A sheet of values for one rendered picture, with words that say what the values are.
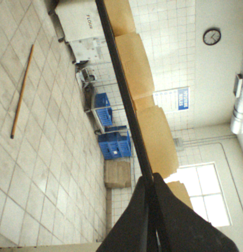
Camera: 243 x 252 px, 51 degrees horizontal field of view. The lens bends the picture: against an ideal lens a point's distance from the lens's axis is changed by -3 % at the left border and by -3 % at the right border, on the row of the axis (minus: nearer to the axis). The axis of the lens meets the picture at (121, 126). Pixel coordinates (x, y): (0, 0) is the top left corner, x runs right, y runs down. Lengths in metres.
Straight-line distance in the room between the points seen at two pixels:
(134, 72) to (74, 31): 3.67
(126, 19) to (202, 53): 4.81
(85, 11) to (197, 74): 2.59
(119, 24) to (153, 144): 0.10
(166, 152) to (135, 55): 0.07
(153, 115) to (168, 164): 0.03
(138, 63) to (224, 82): 5.43
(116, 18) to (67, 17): 3.56
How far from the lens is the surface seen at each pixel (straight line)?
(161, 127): 0.16
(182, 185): 0.18
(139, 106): 0.24
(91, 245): 1.67
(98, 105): 4.71
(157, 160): 0.16
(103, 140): 5.35
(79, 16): 3.73
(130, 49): 0.18
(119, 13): 0.21
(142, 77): 0.18
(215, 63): 5.22
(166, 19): 4.52
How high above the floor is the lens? 1.17
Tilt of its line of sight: 7 degrees down
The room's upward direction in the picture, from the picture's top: 82 degrees clockwise
